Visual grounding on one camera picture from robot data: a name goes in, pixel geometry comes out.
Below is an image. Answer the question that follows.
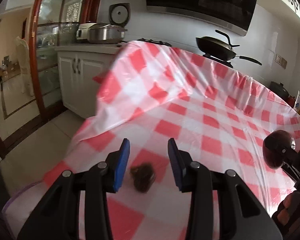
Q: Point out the dark red wrinkled apple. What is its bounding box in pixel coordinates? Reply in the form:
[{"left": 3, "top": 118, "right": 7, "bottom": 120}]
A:
[{"left": 262, "top": 130, "right": 296, "bottom": 170}]

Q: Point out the white kitchen cabinet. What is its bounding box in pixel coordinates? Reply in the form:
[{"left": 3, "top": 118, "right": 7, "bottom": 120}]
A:
[{"left": 56, "top": 44, "right": 122, "bottom": 119}]

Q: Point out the person right hand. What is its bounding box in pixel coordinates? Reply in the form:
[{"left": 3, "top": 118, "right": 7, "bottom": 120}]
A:
[{"left": 277, "top": 191, "right": 300, "bottom": 225}]

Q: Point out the dark clay pot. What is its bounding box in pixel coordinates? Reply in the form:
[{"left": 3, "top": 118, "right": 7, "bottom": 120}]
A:
[{"left": 269, "top": 81, "right": 289, "bottom": 101}]

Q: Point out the dark mangosteen near tangerine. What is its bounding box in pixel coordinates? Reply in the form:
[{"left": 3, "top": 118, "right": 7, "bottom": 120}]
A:
[{"left": 130, "top": 163, "right": 156, "bottom": 193}]

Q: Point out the black wok pan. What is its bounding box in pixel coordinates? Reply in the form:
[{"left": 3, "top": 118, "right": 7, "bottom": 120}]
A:
[{"left": 196, "top": 30, "right": 262, "bottom": 68}]

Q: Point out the red checkered tablecloth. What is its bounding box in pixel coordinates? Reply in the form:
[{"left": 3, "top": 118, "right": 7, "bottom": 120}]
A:
[{"left": 3, "top": 41, "right": 300, "bottom": 239}]

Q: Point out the black range hood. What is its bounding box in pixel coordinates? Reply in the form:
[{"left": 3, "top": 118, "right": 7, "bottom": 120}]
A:
[{"left": 146, "top": 0, "right": 257, "bottom": 36}]

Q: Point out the steel pot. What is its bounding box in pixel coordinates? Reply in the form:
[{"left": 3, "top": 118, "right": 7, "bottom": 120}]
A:
[{"left": 88, "top": 23, "right": 127, "bottom": 44}]

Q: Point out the wooden glass door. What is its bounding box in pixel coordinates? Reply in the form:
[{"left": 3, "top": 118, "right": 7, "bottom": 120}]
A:
[{"left": 29, "top": 0, "right": 101, "bottom": 120}]

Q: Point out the wall power socket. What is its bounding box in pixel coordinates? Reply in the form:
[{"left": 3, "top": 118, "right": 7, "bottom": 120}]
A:
[{"left": 275, "top": 54, "right": 287, "bottom": 69}]

